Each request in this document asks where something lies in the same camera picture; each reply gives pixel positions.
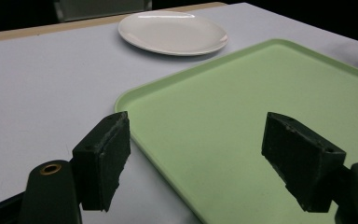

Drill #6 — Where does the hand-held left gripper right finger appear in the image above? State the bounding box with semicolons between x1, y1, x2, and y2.
261;111;347;214

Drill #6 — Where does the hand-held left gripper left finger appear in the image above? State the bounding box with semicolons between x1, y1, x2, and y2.
71;110;131;213

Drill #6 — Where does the light green plastic tray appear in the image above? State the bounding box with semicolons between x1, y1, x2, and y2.
114;38;358;224

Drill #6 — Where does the white round plate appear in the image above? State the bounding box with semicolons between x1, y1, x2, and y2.
117;10;229;57

